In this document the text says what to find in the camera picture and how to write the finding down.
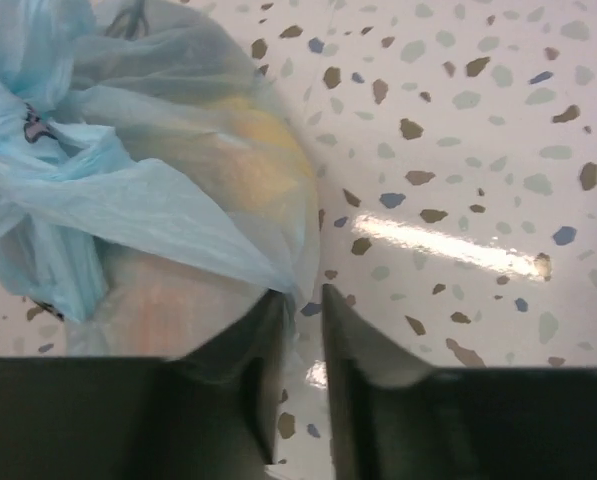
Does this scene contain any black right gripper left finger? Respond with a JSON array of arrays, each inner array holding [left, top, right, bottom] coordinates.
[[0, 292, 284, 479]]

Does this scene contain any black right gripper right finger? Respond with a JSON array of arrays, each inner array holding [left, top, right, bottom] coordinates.
[[322, 284, 597, 479]]

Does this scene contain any blue printed plastic bag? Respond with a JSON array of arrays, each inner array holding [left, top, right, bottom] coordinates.
[[0, 1, 319, 358]]

